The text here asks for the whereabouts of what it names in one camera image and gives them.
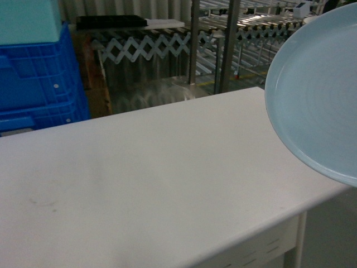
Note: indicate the light blue round tray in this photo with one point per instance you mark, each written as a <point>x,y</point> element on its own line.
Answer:
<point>310,94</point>

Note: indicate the black tray on board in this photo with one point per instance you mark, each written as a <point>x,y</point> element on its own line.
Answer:
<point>109,21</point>

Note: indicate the expandable roller conveyor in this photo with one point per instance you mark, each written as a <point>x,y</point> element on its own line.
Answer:
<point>262,28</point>

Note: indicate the blue crate top right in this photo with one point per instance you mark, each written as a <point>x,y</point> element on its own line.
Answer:
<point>38,75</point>

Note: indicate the blue crate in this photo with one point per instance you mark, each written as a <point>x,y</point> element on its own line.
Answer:
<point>45,117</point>
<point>38,75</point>

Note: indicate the blue crate bottom right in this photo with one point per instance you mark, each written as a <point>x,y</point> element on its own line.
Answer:
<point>45,117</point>

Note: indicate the teal foam box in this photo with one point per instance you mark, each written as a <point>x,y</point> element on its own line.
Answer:
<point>29,22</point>

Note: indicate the steel shelf post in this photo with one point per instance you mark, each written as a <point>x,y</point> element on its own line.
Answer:
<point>222,83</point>

